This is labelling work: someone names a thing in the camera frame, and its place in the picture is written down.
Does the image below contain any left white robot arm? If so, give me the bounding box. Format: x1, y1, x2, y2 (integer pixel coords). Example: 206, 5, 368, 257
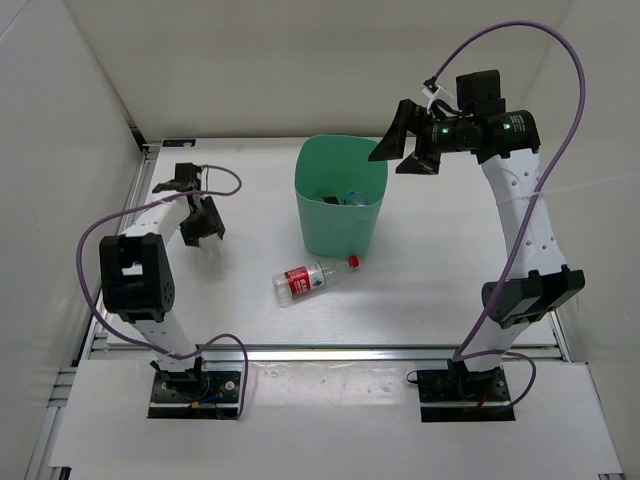
99, 163, 226, 400

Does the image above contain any red label plastic bottle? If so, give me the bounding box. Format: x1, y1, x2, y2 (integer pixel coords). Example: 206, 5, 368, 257
271, 255, 360, 307

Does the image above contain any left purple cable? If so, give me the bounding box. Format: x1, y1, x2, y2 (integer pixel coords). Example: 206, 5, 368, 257
76, 165, 249, 419

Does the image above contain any green plastic bin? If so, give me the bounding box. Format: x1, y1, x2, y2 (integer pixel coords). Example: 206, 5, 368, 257
294, 135, 388, 257

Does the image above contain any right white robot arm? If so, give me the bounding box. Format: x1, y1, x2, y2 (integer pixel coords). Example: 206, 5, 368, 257
369, 70, 585, 400

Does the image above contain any clear unlabelled plastic bottle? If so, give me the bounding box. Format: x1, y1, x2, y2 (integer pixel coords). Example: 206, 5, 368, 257
199, 235, 222, 262

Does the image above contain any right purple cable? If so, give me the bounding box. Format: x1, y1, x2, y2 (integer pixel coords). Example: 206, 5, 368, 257
422, 19, 587, 419

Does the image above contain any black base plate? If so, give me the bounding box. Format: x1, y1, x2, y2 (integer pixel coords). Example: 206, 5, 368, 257
147, 359, 246, 420
406, 361, 515, 423

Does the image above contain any blue label water bottle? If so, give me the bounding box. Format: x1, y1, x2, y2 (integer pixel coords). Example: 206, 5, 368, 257
341, 190, 370, 206

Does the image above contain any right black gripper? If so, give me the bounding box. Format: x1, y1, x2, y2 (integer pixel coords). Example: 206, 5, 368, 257
369, 99, 474, 176

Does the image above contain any purple cable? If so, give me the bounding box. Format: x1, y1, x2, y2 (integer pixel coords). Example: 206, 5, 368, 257
422, 19, 587, 419
76, 165, 249, 419

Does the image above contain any small black label bottle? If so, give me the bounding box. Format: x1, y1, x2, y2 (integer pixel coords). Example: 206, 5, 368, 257
322, 196, 341, 205

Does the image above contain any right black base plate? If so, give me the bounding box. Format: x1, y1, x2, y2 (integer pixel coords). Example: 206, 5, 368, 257
406, 361, 515, 423

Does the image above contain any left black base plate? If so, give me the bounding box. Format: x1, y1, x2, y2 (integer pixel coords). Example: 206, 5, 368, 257
147, 359, 246, 420

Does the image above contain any aluminium rail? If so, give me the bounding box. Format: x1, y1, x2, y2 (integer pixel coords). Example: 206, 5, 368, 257
87, 340, 562, 362

